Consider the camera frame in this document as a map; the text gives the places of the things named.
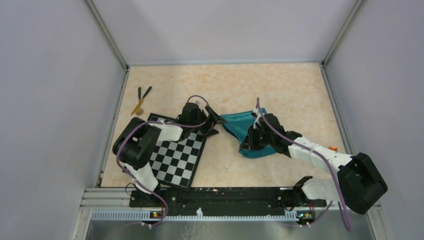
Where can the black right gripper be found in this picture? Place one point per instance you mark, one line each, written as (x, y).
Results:
(249, 143)

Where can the aluminium front rail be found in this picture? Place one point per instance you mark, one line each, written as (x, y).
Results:
(106, 214)

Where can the green handled gold spoon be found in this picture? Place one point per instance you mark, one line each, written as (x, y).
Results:
(144, 95)

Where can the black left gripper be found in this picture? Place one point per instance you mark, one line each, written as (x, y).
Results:
(214, 119)

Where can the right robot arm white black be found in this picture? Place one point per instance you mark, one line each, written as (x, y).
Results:
(355, 180)

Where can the teal cloth napkin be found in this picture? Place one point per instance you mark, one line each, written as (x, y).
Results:
(237, 125)

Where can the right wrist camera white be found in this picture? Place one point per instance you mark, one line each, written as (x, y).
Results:
(256, 113)

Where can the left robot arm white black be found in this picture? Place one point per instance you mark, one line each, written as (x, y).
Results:
(136, 143)

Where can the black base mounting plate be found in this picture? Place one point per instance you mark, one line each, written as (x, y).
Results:
(286, 197)

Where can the black white checkerboard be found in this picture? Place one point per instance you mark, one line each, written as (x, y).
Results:
(174, 163)

